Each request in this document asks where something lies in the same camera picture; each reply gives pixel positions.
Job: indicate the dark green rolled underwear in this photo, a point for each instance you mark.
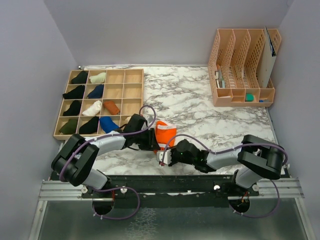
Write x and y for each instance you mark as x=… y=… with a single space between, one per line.
x=70 y=127

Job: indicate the black rolled underwear top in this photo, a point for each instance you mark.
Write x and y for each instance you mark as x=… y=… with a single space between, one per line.
x=81 y=78

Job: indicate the aluminium extrusion rail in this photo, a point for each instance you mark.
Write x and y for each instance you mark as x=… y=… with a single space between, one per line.
x=285 y=188

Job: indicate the light green rolled underwear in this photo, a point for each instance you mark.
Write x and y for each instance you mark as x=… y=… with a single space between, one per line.
x=98 y=79

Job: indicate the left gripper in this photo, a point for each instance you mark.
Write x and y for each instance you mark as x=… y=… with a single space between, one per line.
x=151 y=143

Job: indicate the wooden compartment organizer tray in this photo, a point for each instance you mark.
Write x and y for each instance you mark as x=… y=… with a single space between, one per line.
x=123 y=86

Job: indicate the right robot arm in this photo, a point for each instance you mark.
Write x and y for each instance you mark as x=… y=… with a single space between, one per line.
x=260 y=159

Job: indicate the green object in rack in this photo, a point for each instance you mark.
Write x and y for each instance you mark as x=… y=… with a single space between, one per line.
x=249 y=97

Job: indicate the black rolled underwear third row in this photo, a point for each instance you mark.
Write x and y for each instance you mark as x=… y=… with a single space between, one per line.
x=71 y=108

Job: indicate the white board in rack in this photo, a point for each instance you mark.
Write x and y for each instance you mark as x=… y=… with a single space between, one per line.
x=267 y=60

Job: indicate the rust brown underwear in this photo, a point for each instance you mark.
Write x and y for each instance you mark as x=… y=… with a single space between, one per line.
x=111 y=107

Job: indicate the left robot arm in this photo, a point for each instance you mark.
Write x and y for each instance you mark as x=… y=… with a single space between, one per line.
x=74 y=162

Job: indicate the pink plastic file rack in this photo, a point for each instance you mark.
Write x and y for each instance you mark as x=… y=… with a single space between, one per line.
x=232 y=67

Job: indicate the bright orange underwear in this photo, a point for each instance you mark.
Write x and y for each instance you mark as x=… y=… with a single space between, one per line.
x=164 y=131

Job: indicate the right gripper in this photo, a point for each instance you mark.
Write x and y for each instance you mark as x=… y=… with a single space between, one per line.
x=171 y=161

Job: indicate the blue rolled underwear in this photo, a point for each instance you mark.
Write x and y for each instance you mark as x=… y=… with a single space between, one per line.
x=107 y=124

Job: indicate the beige rolled underwear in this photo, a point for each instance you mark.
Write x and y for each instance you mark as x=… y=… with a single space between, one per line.
x=127 y=120

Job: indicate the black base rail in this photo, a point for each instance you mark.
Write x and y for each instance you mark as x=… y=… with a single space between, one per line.
x=166 y=191

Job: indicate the navy rolled underwear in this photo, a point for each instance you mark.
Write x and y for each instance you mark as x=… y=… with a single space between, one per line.
x=97 y=92

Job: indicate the white rolled underwear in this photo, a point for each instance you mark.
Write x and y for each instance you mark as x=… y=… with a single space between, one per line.
x=90 y=109

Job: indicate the black rolled underwear second row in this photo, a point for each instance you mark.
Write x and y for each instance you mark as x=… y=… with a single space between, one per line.
x=75 y=94

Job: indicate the black rolled underwear bottom row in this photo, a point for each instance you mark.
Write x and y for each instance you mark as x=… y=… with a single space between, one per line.
x=90 y=127

